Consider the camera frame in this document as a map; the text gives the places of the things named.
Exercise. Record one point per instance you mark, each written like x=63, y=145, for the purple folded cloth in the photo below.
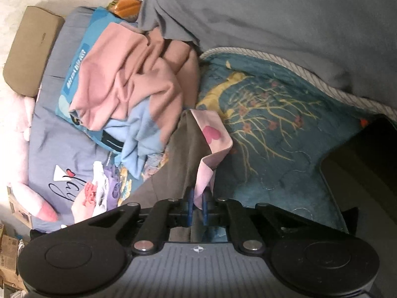
x=111, y=189

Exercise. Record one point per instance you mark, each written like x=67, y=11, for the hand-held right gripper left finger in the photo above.
x=189, y=205

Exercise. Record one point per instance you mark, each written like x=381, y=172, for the grey garment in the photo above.
x=186, y=149

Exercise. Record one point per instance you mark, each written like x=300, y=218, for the cardboard box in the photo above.
x=12, y=254

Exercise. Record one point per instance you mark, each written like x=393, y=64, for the pink plush toy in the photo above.
x=24, y=192

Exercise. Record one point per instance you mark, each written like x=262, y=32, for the orange bag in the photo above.
x=127, y=3

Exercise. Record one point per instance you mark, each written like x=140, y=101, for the blue cartoon officer pillow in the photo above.
x=74, y=74

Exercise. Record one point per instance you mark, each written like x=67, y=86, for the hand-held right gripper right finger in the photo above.
x=204, y=205

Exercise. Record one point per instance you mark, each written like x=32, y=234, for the grey-blue script-print pillow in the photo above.
x=46, y=136

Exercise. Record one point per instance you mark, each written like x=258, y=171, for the pink and blue hoodie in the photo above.
x=124, y=77

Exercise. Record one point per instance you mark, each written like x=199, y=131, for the white folded cloth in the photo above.
x=99, y=173

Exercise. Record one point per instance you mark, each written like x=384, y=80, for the grey duvet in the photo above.
x=263, y=15

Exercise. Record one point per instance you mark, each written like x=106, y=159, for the blue floral quilt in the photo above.
x=263, y=149

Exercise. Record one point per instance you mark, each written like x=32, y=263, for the pink fluffy towel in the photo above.
x=86, y=198

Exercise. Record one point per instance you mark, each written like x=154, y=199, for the pink heart-print cloth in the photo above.
x=214, y=133

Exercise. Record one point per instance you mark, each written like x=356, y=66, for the tan cushion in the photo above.
x=31, y=49

